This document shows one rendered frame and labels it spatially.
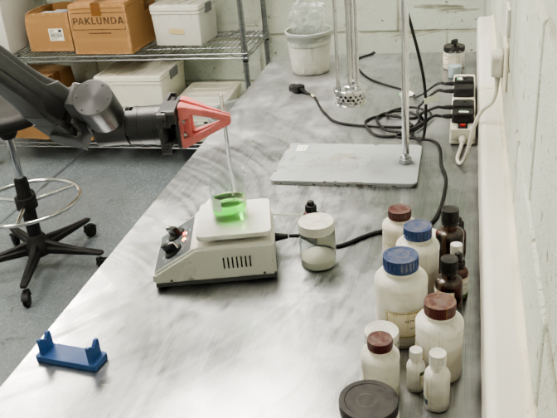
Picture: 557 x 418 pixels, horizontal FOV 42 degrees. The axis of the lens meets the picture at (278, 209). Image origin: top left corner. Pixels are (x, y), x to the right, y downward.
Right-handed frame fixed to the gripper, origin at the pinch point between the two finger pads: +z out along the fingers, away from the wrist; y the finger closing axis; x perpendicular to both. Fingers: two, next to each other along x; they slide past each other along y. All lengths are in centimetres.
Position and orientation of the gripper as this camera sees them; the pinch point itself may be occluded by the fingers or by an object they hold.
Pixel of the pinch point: (225, 119)
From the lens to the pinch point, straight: 110.7
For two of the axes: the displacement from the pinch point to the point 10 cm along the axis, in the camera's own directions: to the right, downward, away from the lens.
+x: 0.9, 8.8, 4.6
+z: 10.0, -0.6, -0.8
